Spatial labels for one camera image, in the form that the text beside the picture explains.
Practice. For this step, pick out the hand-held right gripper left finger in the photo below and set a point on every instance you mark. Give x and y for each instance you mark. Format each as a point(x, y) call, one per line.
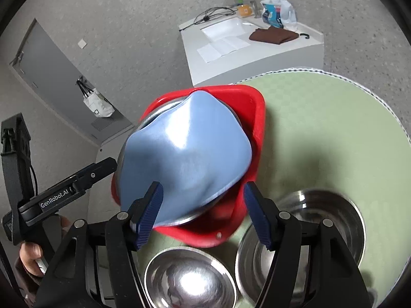
point(148, 215)

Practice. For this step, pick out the small steel bowl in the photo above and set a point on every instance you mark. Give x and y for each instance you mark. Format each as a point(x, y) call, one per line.
point(189, 282)

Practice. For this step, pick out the white wall switch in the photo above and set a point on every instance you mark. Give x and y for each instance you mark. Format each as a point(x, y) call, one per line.
point(82, 43)

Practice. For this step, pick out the orange box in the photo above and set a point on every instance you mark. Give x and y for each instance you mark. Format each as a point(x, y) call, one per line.
point(244, 10)

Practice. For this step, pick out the white and blue plastic bag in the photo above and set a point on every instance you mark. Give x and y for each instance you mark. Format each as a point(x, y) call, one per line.
point(273, 12)

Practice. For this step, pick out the steel bowl under plate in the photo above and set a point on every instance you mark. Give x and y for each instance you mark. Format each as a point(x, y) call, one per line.
point(163, 107)

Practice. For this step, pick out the light blue plate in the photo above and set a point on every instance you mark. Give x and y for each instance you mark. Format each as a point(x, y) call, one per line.
point(186, 154)

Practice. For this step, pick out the white sink basin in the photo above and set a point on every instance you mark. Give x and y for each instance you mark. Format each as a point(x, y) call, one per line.
point(224, 27)

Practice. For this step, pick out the brown folded cloth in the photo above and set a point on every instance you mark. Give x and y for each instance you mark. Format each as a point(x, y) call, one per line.
point(273, 35)

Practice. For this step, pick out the white cabinet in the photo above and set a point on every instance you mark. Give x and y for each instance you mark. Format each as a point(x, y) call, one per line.
point(257, 64)

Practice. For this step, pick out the metal faucet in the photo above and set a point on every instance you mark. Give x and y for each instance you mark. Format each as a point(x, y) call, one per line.
point(257, 9)

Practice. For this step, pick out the red plastic basin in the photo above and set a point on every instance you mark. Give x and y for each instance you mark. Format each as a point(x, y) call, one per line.
point(257, 118)

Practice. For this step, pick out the large steel bowl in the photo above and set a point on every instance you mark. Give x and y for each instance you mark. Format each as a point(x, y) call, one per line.
point(340, 211)

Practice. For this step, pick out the white tote bag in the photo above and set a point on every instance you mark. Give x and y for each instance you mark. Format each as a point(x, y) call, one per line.
point(96, 104)

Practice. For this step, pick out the person's left hand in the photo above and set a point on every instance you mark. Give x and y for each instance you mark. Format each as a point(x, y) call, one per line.
point(29, 258)

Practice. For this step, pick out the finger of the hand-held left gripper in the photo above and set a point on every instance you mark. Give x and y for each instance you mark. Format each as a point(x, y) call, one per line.
point(96, 171)

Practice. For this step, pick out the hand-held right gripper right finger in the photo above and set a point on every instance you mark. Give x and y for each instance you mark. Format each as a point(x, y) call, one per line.
point(257, 218)

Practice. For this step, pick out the grey door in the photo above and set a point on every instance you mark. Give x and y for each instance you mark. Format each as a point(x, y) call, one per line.
point(54, 70)

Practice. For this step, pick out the open white booklet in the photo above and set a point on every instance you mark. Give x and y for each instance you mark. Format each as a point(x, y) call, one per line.
point(221, 48)

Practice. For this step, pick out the green round tablecloth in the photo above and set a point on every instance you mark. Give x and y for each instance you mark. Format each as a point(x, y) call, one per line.
point(321, 128)

